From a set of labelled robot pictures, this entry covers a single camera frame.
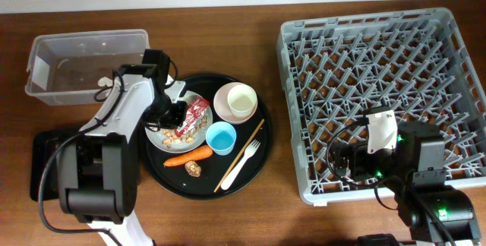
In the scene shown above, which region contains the brown walnut shell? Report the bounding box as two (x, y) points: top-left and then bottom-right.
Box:
(185, 161), (202, 178)

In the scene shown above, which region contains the red snack wrapper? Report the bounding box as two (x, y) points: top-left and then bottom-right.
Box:
(175, 96), (210, 137)

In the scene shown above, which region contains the clear plastic bin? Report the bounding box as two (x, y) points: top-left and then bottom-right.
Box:
(25, 29), (150, 106)

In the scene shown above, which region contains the peanut shells pile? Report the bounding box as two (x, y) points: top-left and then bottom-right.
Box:
(156, 115), (211, 149)

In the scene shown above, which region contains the black round tray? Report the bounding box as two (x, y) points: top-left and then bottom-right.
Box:
(139, 72), (274, 200)

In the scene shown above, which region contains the grey dishwasher rack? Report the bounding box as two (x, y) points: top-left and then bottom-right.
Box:
(276, 8), (485, 207)

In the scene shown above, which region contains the cream cup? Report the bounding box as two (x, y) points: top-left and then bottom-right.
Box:
(227, 84), (257, 118)

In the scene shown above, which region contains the wooden chopstick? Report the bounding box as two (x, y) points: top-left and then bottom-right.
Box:
(213, 119), (265, 193)

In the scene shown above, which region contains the white plastic fork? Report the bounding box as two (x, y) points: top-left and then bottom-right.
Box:
(220, 140), (260, 190)

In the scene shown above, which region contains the white tissue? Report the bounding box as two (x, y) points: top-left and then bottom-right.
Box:
(97, 77), (113, 87)

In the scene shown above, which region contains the pink bowl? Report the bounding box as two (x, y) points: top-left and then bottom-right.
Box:
(213, 82), (258, 125)

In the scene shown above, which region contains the blue cup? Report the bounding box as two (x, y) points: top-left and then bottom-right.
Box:
(206, 121), (237, 156)

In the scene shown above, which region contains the orange carrot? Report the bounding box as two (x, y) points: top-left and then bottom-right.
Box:
(163, 145), (213, 167)

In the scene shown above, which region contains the black rectangular bin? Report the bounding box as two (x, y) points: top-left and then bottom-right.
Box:
(30, 126), (80, 202)

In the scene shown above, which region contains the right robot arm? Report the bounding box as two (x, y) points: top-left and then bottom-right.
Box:
(325, 121), (481, 245)

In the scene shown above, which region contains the grey plate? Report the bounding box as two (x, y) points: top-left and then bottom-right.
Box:
(145, 90), (213, 153)

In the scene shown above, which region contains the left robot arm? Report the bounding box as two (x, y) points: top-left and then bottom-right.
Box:
(54, 62), (187, 245)

